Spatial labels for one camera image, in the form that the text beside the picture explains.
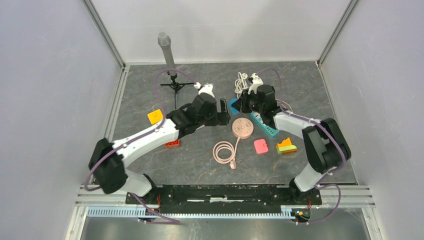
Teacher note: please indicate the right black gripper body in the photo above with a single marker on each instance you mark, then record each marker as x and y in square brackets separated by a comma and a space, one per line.
[249, 103]

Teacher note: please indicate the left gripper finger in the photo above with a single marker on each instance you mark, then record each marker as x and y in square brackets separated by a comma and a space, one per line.
[223, 106]
[223, 118]

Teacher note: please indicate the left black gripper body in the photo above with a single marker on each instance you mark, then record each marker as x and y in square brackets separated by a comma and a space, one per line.
[210, 120]

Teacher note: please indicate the blue adapter plug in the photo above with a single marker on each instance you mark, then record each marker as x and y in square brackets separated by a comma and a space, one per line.
[233, 106]

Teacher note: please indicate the pink round socket with cable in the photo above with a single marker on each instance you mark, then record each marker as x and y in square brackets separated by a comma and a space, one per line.
[242, 128]

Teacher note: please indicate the pink adapter plug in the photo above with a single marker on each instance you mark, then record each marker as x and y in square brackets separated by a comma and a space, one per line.
[261, 146]

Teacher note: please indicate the yellow cube adapter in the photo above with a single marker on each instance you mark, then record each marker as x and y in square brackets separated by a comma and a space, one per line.
[155, 116]

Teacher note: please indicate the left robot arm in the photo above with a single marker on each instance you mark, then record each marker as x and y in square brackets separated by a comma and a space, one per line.
[109, 160]

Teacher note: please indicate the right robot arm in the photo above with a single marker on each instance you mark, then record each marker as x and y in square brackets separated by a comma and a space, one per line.
[325, 145]

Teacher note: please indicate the teal power strip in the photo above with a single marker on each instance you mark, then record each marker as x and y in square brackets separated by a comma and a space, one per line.
[271, 132]

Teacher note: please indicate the red lego brick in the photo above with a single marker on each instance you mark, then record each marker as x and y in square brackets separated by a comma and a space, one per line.
[172, 144]

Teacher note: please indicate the orange green lego stack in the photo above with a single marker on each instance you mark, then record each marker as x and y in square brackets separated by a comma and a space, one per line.
[286, 147]

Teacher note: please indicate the grey microphone on tripod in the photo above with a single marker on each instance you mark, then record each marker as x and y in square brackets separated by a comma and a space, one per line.
[164, 41]

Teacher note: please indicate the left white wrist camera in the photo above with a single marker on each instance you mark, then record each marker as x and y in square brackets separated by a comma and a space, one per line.
[205, 88]

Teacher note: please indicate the salmon charger with thin cable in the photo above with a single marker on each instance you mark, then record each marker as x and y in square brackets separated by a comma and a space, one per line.
[286, 105]

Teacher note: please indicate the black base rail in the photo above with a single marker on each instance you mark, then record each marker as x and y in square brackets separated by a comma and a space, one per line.
[228, 198]

